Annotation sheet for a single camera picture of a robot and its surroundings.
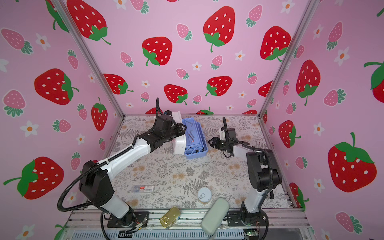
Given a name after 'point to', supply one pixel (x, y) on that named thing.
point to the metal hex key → (192, 141)
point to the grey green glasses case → (215, 216)
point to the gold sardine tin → (170, 217)
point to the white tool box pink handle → (193, 144)
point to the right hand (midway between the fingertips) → (211, 142)
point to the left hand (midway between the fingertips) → (186, 126)
